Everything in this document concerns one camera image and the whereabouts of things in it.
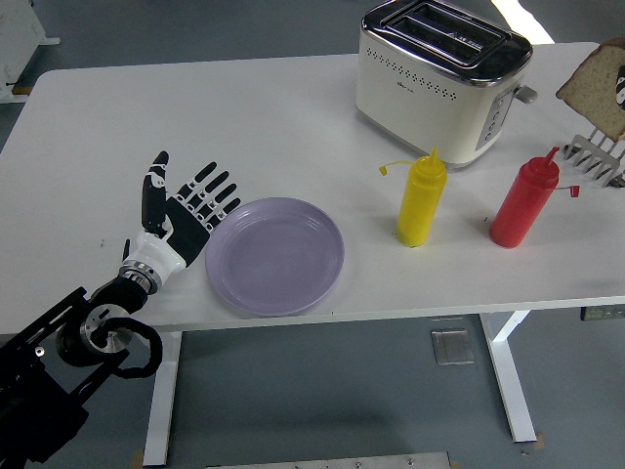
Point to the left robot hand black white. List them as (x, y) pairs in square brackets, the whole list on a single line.
[(183, 229)]

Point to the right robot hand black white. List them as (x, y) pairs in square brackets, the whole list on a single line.
[(621, 88)]

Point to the bread slice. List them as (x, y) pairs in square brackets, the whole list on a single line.
[(591, 93)]

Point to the purple plate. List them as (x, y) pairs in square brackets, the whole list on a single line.
[(276, 256)]

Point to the cream and chrome toaster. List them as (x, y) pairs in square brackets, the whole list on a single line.
[(415, 107)]

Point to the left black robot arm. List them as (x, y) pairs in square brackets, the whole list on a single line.
[(29, 352)]

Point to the silver toast rack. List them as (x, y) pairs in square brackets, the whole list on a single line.
[(586, 146)]

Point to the red squeeze bottle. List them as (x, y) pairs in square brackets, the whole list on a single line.
[(522, 205)]

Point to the white table leg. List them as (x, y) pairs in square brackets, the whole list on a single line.
[(508, 381), (163, 400)]

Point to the table height control panel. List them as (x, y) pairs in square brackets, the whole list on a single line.
[(603, 314)]

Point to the yellow squeeze bottle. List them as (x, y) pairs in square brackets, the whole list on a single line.
[(420, 205)]

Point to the white equipment cabinet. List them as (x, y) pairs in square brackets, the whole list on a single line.
[(14, 39)]

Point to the metal floor socket cover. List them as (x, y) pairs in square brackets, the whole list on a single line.
[(451, 348)]

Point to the grey metal base plate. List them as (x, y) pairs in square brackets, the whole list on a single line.
[(327, 461)]

